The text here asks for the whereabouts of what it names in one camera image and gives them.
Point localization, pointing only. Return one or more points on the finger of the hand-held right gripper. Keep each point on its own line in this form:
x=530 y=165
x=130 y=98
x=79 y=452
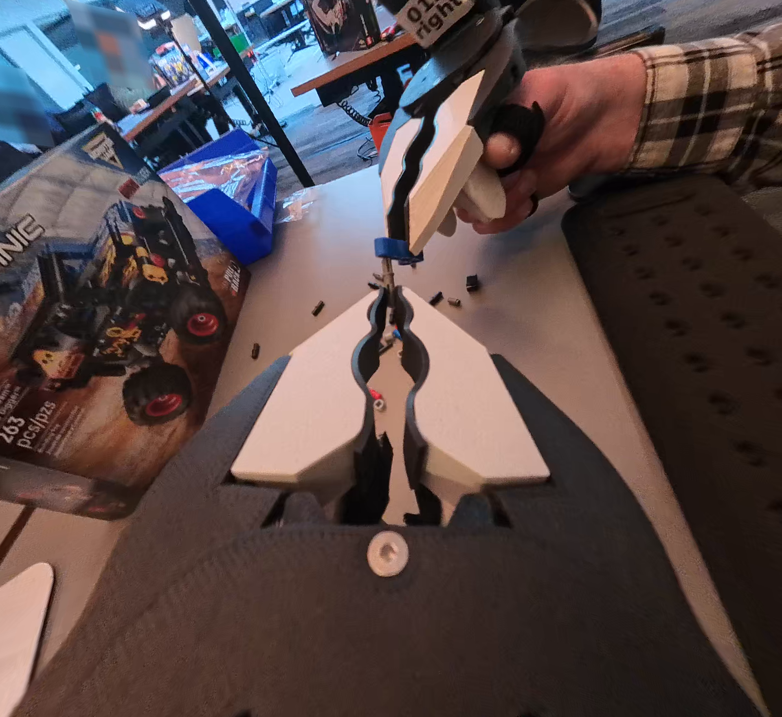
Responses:
x=394 y=167
x=446 y=173

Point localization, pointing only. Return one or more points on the toy truck set box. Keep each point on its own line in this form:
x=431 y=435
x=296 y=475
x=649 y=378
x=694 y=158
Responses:
x=91 y=301

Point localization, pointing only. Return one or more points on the black metal pole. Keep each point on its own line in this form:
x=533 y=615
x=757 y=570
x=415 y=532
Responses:
x=244 y=69

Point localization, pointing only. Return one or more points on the black toy car set box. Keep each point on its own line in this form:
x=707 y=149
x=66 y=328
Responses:
x=333 y=8

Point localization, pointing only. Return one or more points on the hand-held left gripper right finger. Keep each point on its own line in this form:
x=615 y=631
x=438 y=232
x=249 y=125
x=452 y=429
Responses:
x=476 y=423

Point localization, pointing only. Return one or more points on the clear plastic wrapper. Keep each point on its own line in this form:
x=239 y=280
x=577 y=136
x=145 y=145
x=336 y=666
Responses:
x=296 y=203

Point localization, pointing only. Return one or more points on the grey axle pin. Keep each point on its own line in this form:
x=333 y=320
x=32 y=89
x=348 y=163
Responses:
x=388 y=277

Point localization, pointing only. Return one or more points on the grey desk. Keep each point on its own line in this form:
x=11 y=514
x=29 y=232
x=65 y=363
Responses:
x=519 y=332

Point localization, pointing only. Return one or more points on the red power box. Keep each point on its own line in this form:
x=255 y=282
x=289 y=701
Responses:
x=380 y=130

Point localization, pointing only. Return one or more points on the white book stand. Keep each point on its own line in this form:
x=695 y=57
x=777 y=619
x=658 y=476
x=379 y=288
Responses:
x=18 y=619

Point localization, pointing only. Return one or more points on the person's right hand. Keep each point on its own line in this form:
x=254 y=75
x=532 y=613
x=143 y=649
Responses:
x=586 y=118

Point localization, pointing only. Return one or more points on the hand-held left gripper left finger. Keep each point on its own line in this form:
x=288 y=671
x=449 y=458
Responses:
x=299 y=417

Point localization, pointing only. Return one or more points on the blue angled holed beam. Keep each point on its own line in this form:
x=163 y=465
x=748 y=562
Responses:
x=397 y=249

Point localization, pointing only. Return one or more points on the person's right forearm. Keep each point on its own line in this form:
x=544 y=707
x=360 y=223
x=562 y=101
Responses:
x=715 y=100

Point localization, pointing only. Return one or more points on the black dimpled mat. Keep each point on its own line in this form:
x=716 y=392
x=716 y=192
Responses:
x=684 y=332

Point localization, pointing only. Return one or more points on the brown top office desk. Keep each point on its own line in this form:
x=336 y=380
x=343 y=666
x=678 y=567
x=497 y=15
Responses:
x=171 y=97
x=354 y=63

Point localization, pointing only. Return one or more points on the blue storage bin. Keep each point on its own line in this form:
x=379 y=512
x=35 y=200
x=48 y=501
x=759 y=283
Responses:
x=238 y=216

